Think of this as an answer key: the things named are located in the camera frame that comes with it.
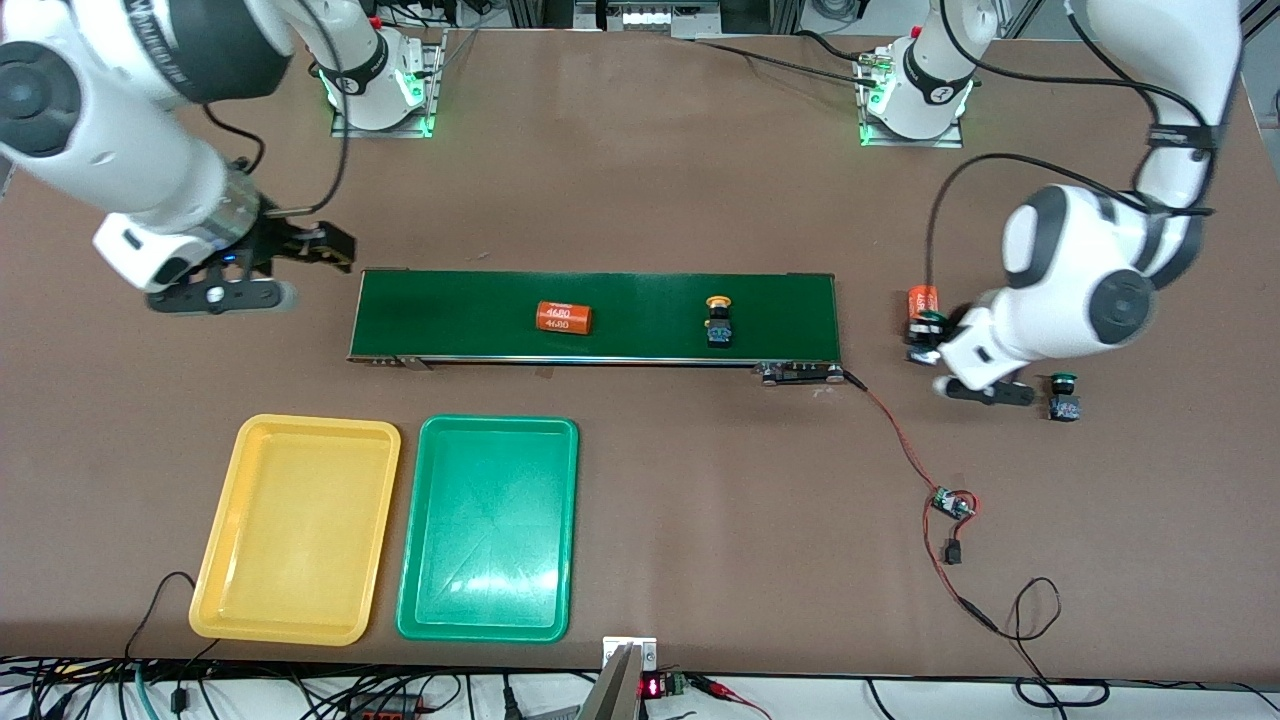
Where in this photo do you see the green conveyor belt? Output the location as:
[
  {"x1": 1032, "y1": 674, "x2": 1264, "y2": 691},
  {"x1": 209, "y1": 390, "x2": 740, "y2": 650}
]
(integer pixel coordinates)
[{"x1": 347, "y1": 268, "x2": 847, "y2": 387}]

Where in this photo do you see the yellow plastic tray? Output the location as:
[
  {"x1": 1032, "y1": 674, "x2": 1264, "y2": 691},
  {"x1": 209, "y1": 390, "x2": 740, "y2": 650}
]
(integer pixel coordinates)
[{"x1": 189, "y1": 413, "x2": 402, "y2": 647}]

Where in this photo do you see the green plastic tray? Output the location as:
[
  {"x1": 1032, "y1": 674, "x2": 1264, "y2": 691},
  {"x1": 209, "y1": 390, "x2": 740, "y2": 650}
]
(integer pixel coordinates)
[{"x1": 396, "y1": 414, "x2": 580, "y2": 643}]

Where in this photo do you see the white light fixture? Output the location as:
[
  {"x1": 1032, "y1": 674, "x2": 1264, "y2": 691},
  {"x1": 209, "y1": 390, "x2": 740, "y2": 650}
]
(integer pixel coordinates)
[{"x1": 600, "y1": 3, "x2": 723, "y2": 37}]

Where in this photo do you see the red clip lead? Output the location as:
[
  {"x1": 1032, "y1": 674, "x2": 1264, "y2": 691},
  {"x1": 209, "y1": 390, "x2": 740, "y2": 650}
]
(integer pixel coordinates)
[{"x1": 690, "y1": 675, "x2": 773, "y2": 720}]

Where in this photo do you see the black power strip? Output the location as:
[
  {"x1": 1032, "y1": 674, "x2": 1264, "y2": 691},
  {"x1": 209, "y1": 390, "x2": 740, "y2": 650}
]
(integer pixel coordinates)
[{"x1": 345, "y1": 695, "x2": 426, "y2": 720}]

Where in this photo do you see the red black conveyor cable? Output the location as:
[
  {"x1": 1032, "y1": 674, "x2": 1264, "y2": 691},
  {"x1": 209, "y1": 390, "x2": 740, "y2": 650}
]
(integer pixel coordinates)
[{"x1": 843, "y1": 368, "x2": 1001, "y2": 635}]

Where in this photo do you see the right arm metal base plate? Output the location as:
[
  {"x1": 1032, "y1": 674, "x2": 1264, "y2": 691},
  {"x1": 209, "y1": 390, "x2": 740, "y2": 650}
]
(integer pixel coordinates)
[{"x1": 330, "y1": 30, "x2": 446, "y2": 139}]

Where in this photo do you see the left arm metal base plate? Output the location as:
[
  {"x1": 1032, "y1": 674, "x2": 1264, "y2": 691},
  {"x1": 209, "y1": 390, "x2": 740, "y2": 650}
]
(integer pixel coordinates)
[{"x1": 858, "y1": 50, "x2": 964, "y2": 149}]

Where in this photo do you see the looped black power cable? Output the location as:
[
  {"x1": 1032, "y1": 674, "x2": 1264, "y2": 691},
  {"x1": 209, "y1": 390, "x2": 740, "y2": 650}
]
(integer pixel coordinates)
[{"x1": 985, "y1": 577, "x2": 1111, "y2": 709}]

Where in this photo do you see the black cable across table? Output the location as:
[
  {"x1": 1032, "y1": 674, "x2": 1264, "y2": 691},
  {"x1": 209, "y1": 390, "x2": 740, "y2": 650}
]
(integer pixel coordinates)
[
  {"x1": 795, "y1": 30, "x2": 886, "y2": 66},
  {"x1": 690, "y1": 38, "x2": 881, "y2": 86}
]

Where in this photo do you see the thin black table cable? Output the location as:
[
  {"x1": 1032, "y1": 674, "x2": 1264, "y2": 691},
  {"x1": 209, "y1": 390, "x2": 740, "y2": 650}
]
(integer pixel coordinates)
[{"x1": 125, "y1": 571, "x2": 221, "y2": 661}]

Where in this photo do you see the aluminium frame profile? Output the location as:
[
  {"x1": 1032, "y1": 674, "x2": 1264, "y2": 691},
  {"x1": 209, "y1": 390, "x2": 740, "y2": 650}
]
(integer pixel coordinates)
[{"x1": 1235, "y1": 0, "x2": 1280, "y2": 67}]

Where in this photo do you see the grey metal mount bracket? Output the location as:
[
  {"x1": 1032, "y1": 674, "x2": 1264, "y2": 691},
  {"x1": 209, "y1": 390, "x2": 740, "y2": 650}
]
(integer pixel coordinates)
[{"x1": 578, "y1": 636, "x2": 659, "y2": 720}]

